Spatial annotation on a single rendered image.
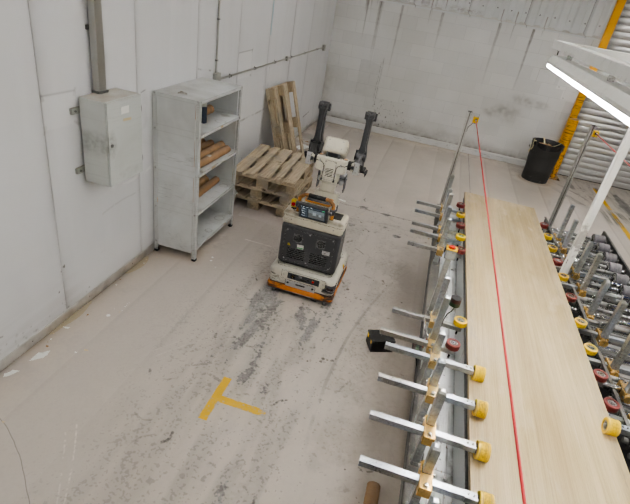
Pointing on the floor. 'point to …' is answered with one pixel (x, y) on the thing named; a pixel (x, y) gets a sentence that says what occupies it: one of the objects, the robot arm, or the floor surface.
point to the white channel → (612, 61)
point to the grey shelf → (219, 208)
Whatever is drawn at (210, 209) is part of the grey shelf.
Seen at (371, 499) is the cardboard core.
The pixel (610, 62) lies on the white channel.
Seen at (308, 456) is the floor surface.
